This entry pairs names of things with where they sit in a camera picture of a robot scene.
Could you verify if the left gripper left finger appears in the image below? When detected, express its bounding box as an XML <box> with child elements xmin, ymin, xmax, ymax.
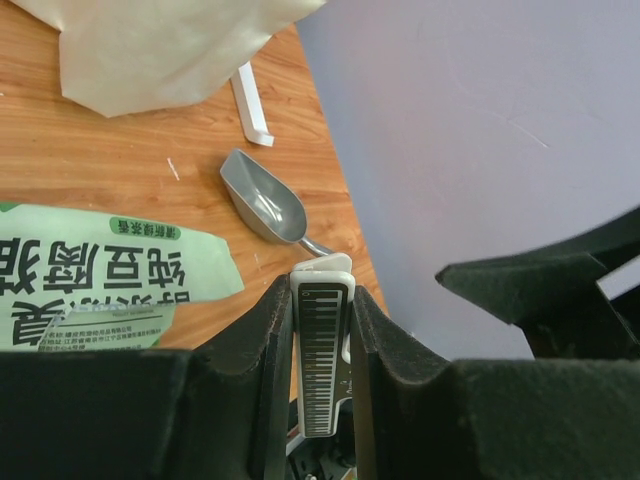
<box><xmin>1</xmin><ymin>275</ymin><xmax>292</xmax><ymax>479</ymax></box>

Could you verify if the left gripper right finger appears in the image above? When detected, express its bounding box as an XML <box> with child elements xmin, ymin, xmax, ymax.
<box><xmin>351</xmin><ymin>287</ymin><xmax>639</xmax><ymax>479</ymax></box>

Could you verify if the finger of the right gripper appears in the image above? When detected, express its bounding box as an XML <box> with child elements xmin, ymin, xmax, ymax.
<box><xmin>436</xmin><ymin>209</ymin><xmax>639</xmax><ymax>358</ymax></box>

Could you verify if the green cat litter bag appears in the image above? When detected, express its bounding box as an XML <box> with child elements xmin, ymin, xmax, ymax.
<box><xmin>1</xmin><ymin>202</ymin><xmax>244</xmax><ymax>352</ymax></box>

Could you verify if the piano pattern bag clip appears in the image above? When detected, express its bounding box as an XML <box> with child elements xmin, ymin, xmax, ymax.
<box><xmin>290</xmin><ymin>253</ymin><xmax>356</xmax><ymax>438</ymax></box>

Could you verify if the grey metal scoop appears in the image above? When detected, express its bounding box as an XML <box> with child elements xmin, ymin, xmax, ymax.
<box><xmin>219</xmin><ymin>149</ymin><xmax>333</xmax><ymax>257</ymax></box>

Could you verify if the white clothes rack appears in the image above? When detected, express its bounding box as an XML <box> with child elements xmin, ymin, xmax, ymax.
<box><xmin>230</xmin><ymin>62</ymin><xmax>275</xmax><ymax>147</ymax></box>

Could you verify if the cream cloth bag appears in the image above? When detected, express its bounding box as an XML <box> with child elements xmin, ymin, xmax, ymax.
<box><xmin>18</xmin><ymin>0</ymin><xmax>323</xmax><ymax>118</ymax></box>

